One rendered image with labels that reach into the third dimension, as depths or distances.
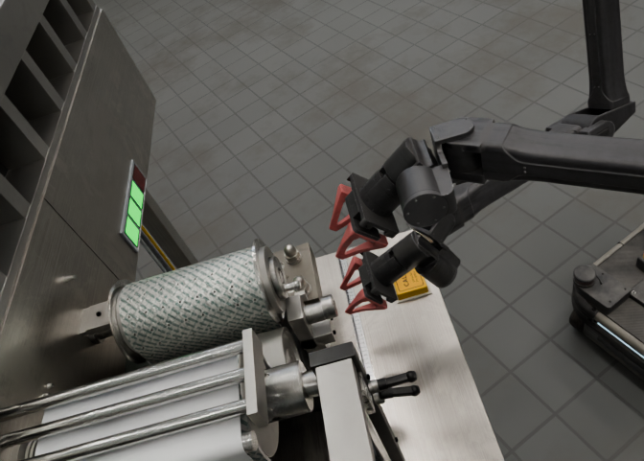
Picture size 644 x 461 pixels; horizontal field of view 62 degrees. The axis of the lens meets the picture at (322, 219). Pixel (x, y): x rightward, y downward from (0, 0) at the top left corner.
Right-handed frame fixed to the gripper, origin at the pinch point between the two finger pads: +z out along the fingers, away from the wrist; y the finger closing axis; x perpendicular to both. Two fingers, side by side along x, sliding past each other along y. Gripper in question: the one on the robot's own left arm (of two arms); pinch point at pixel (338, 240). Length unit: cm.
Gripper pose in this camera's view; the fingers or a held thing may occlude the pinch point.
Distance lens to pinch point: 84.2
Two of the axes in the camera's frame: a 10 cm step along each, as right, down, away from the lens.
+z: -5.7, 6.3, 5.3
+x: -8.1, -3.1, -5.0
